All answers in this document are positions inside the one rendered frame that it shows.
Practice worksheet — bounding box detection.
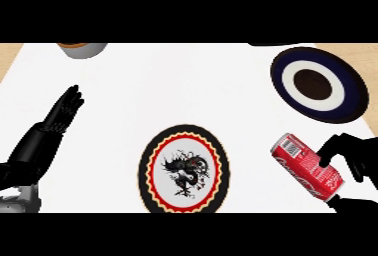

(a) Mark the white placemat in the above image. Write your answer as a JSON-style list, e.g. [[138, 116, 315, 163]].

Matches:
[[0, 42, 378, 214]]

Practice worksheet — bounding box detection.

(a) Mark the black object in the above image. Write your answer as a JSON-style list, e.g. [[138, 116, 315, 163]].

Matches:
[[247, 42, 296, 47]]

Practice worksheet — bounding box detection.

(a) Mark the navy white ringed plate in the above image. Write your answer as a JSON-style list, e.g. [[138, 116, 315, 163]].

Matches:
[[269, 46, 371, 125]]

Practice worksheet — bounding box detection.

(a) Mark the black red dragon plate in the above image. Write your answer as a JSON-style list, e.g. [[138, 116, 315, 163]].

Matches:
[[138, 124, 232, 214]]

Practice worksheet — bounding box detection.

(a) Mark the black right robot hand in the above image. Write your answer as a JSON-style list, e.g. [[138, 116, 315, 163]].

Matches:
[[316, 132, 378, 214]]

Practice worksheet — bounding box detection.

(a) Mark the red soda can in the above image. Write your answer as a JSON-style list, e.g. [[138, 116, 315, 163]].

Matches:
[[269, 132, 346, 202]]

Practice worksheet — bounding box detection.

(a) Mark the grey cup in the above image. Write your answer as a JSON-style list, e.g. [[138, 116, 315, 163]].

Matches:
[[57, 42, 110, 60]]

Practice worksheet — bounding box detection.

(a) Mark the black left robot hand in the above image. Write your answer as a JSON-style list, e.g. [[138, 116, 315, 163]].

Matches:
[[0, 84, 86, 190]]

